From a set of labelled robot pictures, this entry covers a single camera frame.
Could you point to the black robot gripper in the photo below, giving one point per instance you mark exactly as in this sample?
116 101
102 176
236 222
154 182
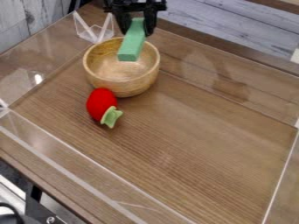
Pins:
122 6

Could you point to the green rectangular block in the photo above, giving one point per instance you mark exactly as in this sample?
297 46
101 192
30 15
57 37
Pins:
132 42

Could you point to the brown wooden bowl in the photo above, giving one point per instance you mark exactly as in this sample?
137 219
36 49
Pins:
126 78

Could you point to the red plush strawberry toy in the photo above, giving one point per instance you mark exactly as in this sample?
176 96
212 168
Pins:
101 107

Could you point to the clear acrylic corner bracket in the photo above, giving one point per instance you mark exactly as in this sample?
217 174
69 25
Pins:
94 33

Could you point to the black table frame clamp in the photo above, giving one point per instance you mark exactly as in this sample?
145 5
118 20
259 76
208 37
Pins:
18 210

